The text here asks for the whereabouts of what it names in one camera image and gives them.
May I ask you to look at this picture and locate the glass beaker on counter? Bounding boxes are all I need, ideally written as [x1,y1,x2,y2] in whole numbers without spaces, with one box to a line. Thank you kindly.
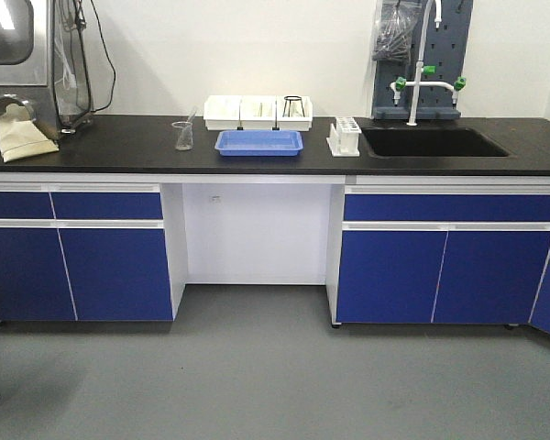
[171,121,193,151]

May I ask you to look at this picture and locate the white lab faucet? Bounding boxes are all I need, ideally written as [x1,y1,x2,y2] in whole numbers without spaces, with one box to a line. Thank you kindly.
[390,0,467,127]

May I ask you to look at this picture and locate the plastic bag of pegs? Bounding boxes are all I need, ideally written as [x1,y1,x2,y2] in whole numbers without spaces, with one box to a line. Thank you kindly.
[371,1,421,64]

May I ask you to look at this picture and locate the white storage bin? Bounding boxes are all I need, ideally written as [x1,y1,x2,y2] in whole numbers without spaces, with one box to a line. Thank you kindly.
[239,95,276,129]
[203,95,242,131]
[275,95,314,132]

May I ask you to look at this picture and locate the middle white storage bin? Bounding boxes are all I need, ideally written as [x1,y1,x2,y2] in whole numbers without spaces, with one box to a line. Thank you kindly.
[239,95,276,129]

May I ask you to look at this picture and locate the black power cable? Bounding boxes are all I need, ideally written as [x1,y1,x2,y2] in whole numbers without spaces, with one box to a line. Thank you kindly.
[71,0,117,114]

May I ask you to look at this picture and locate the grey-blue pegboard drying rack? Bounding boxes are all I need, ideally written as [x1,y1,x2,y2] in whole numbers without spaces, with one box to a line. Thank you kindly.
[372,1,473,120]

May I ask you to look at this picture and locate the white test tube rack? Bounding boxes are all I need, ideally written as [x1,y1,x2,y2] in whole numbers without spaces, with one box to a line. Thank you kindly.
[326,116,362,157]

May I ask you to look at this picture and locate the stainless steel glove box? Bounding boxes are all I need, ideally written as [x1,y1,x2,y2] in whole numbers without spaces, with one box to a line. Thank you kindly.
[0,0,94,139]

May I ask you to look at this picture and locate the beige cloth sleeve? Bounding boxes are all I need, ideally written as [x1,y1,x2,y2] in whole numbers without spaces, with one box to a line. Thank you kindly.
[0,104,59,163]

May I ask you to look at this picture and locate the left white storage bin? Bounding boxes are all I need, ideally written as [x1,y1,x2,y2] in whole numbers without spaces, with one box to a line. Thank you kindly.
[203,95,242,131]

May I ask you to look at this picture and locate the black sink basin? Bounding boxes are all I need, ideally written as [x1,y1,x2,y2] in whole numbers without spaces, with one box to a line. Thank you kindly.
[363,127,509,158]

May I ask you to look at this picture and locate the right white storage bin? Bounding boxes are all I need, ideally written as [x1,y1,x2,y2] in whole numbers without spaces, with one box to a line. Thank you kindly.
[275,95,314,132]

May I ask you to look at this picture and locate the black wire tripod stand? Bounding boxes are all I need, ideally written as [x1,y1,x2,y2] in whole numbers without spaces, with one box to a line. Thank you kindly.
[282,95,305,117]

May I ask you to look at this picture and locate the blue white lab cabinet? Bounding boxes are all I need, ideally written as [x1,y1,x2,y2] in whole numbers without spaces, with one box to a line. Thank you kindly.
[0,174,550,334]

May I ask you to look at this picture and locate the blue plastic tray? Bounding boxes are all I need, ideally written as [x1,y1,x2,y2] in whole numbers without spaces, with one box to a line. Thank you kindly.
[214,130,303,157]

